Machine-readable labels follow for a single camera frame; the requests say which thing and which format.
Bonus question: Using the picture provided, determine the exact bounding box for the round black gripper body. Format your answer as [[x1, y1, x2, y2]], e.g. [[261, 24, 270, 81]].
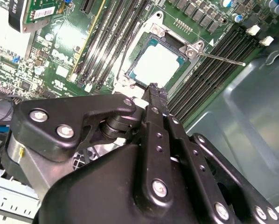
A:
[[33, 144, 212, 224]]

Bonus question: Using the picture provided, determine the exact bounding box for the metal socket cover frame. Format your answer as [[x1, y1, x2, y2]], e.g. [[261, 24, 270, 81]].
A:
[[113, 28, 194, 95]]

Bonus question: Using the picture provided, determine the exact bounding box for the silver-topped CPU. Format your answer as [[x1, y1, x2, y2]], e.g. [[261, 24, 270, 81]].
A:
[[129, 38, 187, 91]]

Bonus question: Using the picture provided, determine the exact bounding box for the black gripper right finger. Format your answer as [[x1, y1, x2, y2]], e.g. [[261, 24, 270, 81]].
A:
[[157, 84, 279, 224]]

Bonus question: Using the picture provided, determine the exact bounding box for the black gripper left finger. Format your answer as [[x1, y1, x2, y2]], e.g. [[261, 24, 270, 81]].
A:
[[11, 83, 177, 212]]

